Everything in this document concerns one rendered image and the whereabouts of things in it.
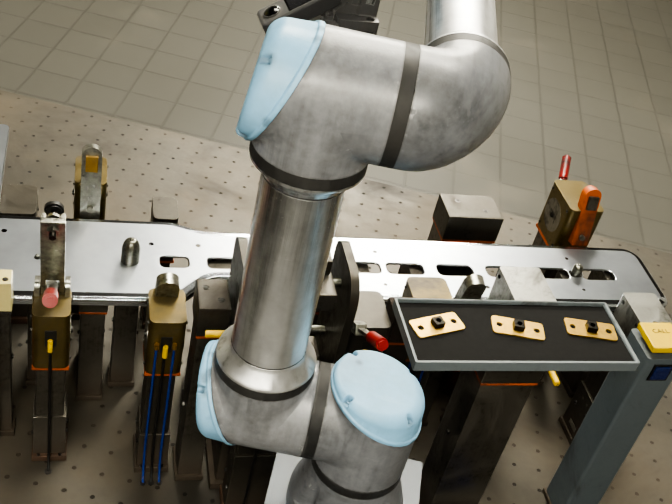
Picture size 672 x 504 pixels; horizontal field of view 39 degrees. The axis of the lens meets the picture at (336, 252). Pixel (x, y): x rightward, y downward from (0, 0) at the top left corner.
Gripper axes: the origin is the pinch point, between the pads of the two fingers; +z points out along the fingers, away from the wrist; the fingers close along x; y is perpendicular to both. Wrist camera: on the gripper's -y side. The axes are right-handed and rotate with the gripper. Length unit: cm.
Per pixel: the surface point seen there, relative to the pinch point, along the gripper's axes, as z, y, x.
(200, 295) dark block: 29.6, -13.9, -12.0
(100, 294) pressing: 41.3, -27.5, 1.3
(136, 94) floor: 140, 5, 235
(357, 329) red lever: 32.1, 10.8, -17.5
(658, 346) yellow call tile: 25, 57, -30
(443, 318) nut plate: 24.8, 21.7, -22.9
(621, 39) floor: 135, 284, 320
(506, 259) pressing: 41, 51, 10
